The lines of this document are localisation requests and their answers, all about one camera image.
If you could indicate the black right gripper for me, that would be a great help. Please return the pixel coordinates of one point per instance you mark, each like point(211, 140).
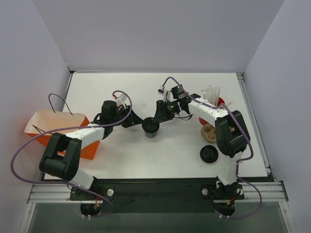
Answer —
point(160, 110)

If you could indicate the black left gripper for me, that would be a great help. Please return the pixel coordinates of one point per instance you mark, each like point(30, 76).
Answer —
point(129, 117)

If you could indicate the black cup lid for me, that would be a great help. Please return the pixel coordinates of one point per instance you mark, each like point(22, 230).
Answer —
point(148, 125)
point(209, 154)

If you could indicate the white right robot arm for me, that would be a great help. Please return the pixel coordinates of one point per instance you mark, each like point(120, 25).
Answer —
point(231, 134)

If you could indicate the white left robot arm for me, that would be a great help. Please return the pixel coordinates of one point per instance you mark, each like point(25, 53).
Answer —
point(62, 154)

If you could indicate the brown cardboard cup carrier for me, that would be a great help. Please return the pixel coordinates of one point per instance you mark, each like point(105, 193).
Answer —
point(208, 132)

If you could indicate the black cup lid on table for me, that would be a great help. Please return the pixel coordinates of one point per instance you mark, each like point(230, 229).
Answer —
point(209, 154)

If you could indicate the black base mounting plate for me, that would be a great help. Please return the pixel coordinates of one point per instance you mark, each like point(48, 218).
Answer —
point(161, 205)

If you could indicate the orange paper bag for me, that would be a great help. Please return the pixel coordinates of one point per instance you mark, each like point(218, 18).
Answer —
point(45, 120)

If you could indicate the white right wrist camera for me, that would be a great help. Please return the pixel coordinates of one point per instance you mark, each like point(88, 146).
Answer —
point(166, 94)

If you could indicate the aluminium frame rail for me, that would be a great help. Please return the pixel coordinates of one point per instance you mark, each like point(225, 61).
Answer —
point(183, 191)

